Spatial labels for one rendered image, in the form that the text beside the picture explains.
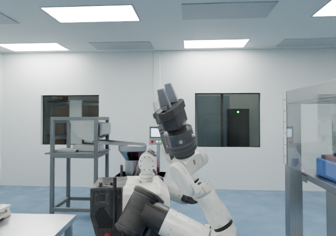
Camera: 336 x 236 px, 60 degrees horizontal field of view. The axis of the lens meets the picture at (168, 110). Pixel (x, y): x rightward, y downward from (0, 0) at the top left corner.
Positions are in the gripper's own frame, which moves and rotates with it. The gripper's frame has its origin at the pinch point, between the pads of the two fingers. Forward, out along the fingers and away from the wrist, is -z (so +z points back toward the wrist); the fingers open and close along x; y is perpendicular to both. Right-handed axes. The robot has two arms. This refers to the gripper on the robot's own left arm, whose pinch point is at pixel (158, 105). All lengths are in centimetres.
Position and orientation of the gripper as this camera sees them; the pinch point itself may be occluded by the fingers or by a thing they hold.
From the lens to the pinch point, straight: 155.3
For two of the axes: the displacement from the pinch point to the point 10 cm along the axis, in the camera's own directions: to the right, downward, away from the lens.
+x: 4.9, -4.0, -7.7
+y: -8.1, 1.2, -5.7
